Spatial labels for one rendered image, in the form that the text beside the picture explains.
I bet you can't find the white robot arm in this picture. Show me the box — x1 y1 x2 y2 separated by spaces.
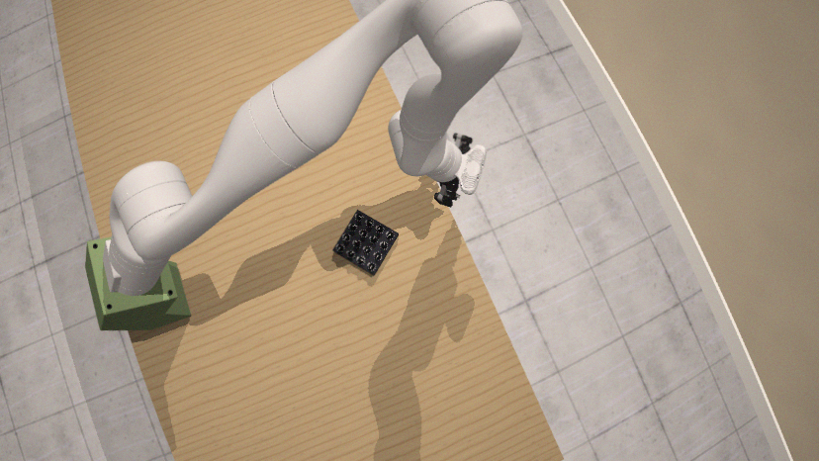
103 0 522 296

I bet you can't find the black knob box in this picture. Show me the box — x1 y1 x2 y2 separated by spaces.
333 210 399 276

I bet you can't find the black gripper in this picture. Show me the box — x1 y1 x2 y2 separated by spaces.
434 133 473 208

